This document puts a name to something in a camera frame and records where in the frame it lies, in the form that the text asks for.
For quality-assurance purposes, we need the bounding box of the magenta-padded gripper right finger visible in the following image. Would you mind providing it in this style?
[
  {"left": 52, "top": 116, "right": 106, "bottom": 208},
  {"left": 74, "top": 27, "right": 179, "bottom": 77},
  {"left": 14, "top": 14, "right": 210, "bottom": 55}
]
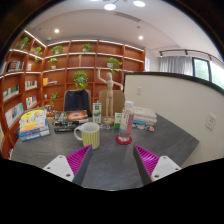
[{"left": 133, "top": 145, "right": 183, "bottom": 186}]

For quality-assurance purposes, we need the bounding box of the black ceiling track rail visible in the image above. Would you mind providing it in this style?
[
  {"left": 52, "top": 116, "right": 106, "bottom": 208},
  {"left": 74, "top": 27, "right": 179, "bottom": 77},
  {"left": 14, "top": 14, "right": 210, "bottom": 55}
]
[{"left": 158, "top": 49, "right": 224, "bottom": 66}]

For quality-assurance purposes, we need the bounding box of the white wall outlet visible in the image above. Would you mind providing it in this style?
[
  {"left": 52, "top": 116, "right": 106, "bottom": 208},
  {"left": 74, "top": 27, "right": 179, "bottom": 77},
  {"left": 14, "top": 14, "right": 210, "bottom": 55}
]
[{"left": 205, "top": 113, "right": 217, "bottom": 132}]

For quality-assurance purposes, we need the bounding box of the grey curtain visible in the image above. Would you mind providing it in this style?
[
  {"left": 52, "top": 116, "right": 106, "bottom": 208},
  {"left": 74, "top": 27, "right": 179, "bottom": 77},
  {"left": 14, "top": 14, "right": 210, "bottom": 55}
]
[{"left": 159, "top": 55, "right": 194, "bottom": 77}]

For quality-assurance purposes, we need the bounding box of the small green-white box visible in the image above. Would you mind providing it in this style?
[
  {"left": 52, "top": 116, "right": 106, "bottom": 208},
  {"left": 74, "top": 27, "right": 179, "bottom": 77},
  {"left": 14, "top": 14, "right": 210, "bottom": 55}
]
[{"left": 113, "top": 112, "right": 123, "bottom": 130}]

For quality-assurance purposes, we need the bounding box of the branched ceiling lamp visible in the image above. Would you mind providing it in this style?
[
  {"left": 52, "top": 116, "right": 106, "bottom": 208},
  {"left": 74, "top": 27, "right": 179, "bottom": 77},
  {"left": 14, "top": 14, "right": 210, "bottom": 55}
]
[{"left": 99, "top": 0, "right": 147, "bottom": 12}]

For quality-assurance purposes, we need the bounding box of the orange wooden shelf unit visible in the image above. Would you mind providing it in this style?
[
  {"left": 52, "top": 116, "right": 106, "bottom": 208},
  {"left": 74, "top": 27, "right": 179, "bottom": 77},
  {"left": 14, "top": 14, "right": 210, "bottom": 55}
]
[{"left": 0, "top": 29, "right": 147, "bottom": 159}]

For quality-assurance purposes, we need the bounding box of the stack of colourful books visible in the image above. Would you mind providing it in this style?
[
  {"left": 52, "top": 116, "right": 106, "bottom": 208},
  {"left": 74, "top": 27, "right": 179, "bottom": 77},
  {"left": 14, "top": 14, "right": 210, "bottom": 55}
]
[{"left": 18, "top": 108, "right": 52, "bottom": 143}]

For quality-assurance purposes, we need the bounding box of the clear plastic water bottle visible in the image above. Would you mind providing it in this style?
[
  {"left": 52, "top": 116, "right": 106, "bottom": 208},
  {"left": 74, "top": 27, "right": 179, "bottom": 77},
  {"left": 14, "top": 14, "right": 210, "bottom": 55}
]
[{"left": 118, "top": 100, "right": 135, "bottom": 143}]

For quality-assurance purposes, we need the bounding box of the tall green-white carton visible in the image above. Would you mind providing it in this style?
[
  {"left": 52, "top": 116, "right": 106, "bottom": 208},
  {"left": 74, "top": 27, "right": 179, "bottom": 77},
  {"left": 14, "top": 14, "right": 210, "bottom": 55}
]
[{"left": 92, "top": 102, "right": 103, "bottom": 125}]

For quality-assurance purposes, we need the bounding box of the yellow striped white mug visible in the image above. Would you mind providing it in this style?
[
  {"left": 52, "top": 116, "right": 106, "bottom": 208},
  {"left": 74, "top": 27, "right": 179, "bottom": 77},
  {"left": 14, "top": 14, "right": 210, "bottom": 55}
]
[{"left": 73, "top": 122, "right": 101, "bottom": 150}]

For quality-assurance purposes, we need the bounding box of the wooden artist mannequin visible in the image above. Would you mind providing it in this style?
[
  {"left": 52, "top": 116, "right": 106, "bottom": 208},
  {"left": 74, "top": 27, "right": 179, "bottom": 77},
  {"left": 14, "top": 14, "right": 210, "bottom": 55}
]
[{"left": 96, "top": 67, "right": 124, "bottom": 127}]

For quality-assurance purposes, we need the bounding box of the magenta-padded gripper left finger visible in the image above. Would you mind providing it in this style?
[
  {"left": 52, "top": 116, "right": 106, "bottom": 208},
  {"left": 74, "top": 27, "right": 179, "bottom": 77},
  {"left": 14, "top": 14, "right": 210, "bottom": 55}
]
[{"left": 42, "top": 144, "right": 94, "bottom": 186}]

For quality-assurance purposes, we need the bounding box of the flat round red coaster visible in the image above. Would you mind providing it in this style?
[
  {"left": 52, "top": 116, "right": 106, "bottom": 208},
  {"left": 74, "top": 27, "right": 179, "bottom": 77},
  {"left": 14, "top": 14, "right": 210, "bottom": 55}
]
[{"left": 115, "top": 134, "right": 133, "bottom": 146}]

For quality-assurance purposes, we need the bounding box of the dark upholstered chair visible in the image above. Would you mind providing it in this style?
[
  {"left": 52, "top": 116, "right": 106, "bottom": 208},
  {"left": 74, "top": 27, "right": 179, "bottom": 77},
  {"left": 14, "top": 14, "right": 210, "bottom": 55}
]
[{"left": 63, "top": 89, "right": 93, "bottom": 113}]

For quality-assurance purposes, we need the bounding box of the stack of white books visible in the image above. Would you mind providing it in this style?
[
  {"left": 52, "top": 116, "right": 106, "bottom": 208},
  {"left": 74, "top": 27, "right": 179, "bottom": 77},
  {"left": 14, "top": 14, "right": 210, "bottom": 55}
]
[{"left": 132, "top": 106, "right": 158, "bottom": 127}]

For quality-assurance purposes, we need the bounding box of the ceiling air vent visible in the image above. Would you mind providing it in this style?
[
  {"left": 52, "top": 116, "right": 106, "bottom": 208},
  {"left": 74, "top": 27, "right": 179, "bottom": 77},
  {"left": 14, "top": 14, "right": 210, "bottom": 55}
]
[{"left": 114, "top": 11, "right": 141, "bottom": 23}]

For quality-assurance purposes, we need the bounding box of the tan chair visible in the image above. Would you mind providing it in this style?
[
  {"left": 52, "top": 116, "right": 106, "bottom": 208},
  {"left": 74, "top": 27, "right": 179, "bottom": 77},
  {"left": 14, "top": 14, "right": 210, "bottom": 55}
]
[{"left": 98, "top": 89, "right": 126, "bottom": 118}]

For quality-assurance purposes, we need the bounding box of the window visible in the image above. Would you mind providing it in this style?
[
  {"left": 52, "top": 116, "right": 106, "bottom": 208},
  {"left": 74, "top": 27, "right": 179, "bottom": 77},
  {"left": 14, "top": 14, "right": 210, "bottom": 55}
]
[{"left": 192, "top": 57, "right": 224, "bottom": 89}]

